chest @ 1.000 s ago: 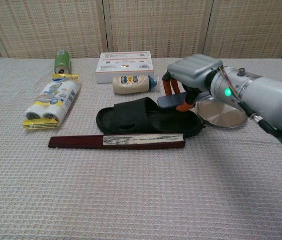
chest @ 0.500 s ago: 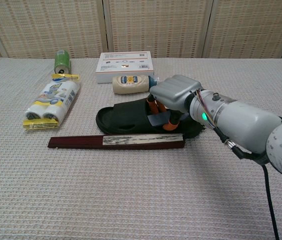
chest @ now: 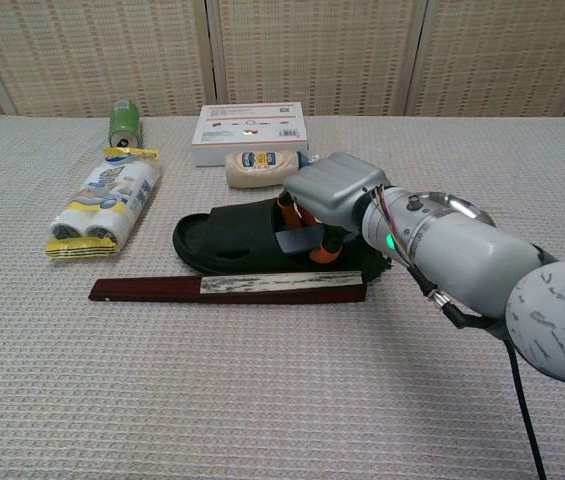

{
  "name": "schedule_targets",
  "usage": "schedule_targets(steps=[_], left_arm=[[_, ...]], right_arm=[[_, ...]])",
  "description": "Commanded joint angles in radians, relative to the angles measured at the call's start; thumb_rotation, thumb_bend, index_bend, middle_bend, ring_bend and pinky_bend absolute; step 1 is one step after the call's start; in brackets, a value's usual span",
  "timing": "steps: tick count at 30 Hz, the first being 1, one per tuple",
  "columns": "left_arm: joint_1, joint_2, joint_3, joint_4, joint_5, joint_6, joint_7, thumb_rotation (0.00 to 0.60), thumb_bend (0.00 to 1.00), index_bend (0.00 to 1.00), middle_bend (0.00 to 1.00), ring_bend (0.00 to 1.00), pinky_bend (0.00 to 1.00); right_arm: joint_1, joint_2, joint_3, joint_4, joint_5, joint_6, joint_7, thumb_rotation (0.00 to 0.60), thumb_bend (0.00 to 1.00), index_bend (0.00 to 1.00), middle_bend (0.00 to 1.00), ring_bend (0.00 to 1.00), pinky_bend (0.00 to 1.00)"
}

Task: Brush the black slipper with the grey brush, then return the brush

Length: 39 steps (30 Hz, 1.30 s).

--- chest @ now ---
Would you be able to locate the right robot hand grey orange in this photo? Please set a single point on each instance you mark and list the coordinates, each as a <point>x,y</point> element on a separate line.
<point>334,187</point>

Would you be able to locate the round steel plate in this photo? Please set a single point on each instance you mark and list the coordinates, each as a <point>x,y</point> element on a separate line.
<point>454,202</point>

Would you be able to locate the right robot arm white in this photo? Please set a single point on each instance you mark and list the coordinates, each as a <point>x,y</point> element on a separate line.
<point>477,260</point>

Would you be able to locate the mayonnaise squeeze bottle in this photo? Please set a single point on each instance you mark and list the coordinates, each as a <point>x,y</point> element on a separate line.
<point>257,170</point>

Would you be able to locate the white orange product box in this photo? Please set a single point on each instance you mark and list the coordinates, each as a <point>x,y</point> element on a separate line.
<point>249,132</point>

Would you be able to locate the black rubber slipper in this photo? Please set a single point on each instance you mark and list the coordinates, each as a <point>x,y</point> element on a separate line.
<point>232,235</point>

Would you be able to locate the woven folding screen panel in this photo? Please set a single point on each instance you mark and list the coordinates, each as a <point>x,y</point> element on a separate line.
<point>312,50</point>
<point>97,50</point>
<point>502,50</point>

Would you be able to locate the dark red folded fan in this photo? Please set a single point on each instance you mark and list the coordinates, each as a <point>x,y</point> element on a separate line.
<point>212,287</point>

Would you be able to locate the green drink can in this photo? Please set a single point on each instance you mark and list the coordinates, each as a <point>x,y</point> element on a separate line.
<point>125,122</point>

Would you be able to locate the woven beige table cloth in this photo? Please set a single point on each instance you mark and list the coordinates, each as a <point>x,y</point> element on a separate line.
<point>212,375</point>

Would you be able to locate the lint roller refill pack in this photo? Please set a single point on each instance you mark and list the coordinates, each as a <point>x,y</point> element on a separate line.
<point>107,200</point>

